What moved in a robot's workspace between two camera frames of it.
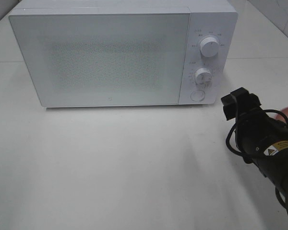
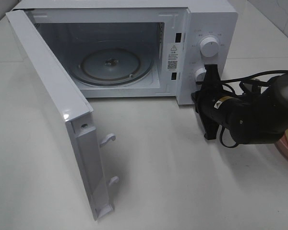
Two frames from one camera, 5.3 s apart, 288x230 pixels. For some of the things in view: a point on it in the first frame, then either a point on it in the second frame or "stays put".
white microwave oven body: [122, 53] stays put
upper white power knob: [209, 46] stays put
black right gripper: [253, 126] -> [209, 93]
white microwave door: [98, 57] -> [78, 115]
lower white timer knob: [203, 75] stays put
